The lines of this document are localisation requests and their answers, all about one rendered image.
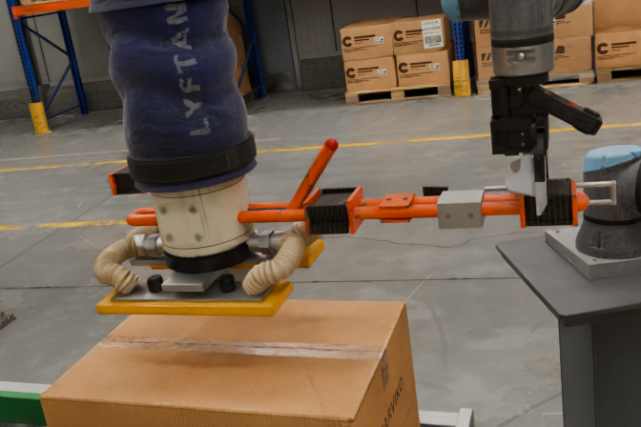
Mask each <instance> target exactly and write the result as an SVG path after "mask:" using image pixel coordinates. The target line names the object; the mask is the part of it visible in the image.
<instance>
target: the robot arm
mask: <svg viewBox="0 0 641 427"><path fill-rule="evenodd" d="M585 1H586V0H441V3H442V7H443V10H444V13H445V15H446V17H447V18H448V19H450V20H451V21H461V22H464V21H474V20H489V25H490V39H491V55H492V69H493V73H494V74H495V75H498V76H491V77H490V80H488V85H489V89H490V93H491V107H492V115H491V120H490V131H491V145H492V154H505V155H506V156H512V155H519V153H523V156H522V157H521V158H519V159H517V160H514V161H512V162H511V163H510V168H511V169H512V170H513V171H514V172H515V174H513V175H511V176H510V177H508V178H507V179H506V187H507V189H508V190H509V191H511V192H514V193H521V194H525V195H529V196H534V197H535V199H536V213H537V215H541V214H542V212H543V211H544V209H545V207H546V205H547V204H548V201H547V179H549V175H548V143H549V130H548V114H551V115H553V116H555V117H557V118H559V119H561V120H563V121H565V122H567V123H569V124H570V125H572V126H573V128H574V129H576V130H577V131H579V132H582V133H584V134H587V135H589V134H590V135H596V134H597V133H598V131H599V129H600V128H601V126H602V124H603V120H602V117H601V116H600V113H598V112H596V111H594V110H592V109H589V108H587V107H585V108H583V107H581V106H579V105H577V104H575V103H573V102H571V101H569V100H567V99H566V98H564V97H562V96H560V95H558V94H556V93H554V92H552V91H549V90H547V89H545V88H543V87H541V86H539V85H540V84H544V83H547V82H548V81H549V75H548V72H549V71H552V70H553V69H554V68H555V53H554V27H553V17H556V16H559V15H562V14H568V13H571V12H573V11H575V10H576V9H578V8H579V7H580V6H581V5H582V4H583V3H584V2H585ZM519 88H521V92H519V91H518V89H519ZM612 180H614V181H616V205H588V207H587V208H586V209H585V210H583V222H582V224H581V227H580V229H579V232H578V234H577V236H576V239H575V248H576V250H577V251H578V252H580V253H582V254H585V255H588V256H592V257H597V258H603V259H632V258H637V257H641V146H636V145H616V146H607V147H603V148H598V149H595V150H592V151H590V152H588V153H587V154H586V155H585V158H584V169H583V182H605V181H612ZM583 193H585V194H586V195H587V196H588V198H589V200H605V199H610V187H587V188H583Z"/></svg>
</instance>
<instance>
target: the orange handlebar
mask: <svg viewBox="0 0 641 427"><path fill-rule="evenodd" d="M439 198H440V195H437V196H415V194H414V193H393V194H387V195H386V196H385V198H365V199H361V202H360V207H355V209H354V216H355V219H356V220H363V219H381V223H399V222H410V221H411V219H412V218H426V217H438V210H437V202H438V200H439ZM289 203H290V202H270V203H249V208H250V209H252V208H253V209H255V208H262V209H263V208H276V207H278V208H279V207H284V208H285V209H286V208H287V206H288V205H289ZM588 205H589V198H588V196H587V195H586V194H585V193H581V192H577V211H578V213H579V212H582V211H583V210H585V209H586V208H587V207H588ZM480 212H481V214H482V216H488V215H519V214H520V212H519V194H518V193H485V194H484V202H482V208H481V210H480ZM126 220H127V223H128V224H129V225H131V226H135V227H143V226H158V225H157V220H156V215H155V207H151V208H141V209H137V210H134V211H132V212H131V213H129V214H128V215H127V217H126ZM300 221H305V217H304V211H303V205H302V207H301V208H300V209H290V210H264V211H241V212H239V213H238V222H239V223H268V222H300Z"/></svg>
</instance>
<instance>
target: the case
mask: <svg viewBox="0 0 641 427"><path fill-rule="evenodd" d="M39 398H40V401H41V405H42V408H43V412H44V415H45V419H46V421H47V425H48V427H421V426H420V419H419V410H418V401H417V394H416V385H415V377H414V369H413V360H412V352H411V344H410V335H409V327H408V319H407V310H406V303H405V302H398V301H342V300H287V299H286V300H285V302H284V303H283V304H282V306H281V307H280V308H279V310H278V311H277V313H276V314H275V315H274V316H234V315H130V316H129V317H128V318H127V319H125V320H124V321H123V322H122V323H121V324H120V325H119V326H118V327H116V328H115V329H114V330H113V331H112V332H111V333H110V334H108V335H107V336H106V337H105V338H104V339H103V340H102V341H100V342H99V343H98V344H97V345H96V346H95V347H94V348H92V349H91V350H90V351H89V352H88V353H87V354H86V355H85V356H83V357H82V358H81V359H80V360H79V361H78V362H76V363H75V364H74V365H73V366H72V367H71V369H70V370H68V371H67V372H66V373H65V374H64V375H63V376H62V377H60V378H59V379H57V380H56V381H55V382H54V384H52V385H51V386H50V387H49V388H48V389H47V390H46V391H45V392H43V393H42V394H41V395H40V396H39Z"/></svg>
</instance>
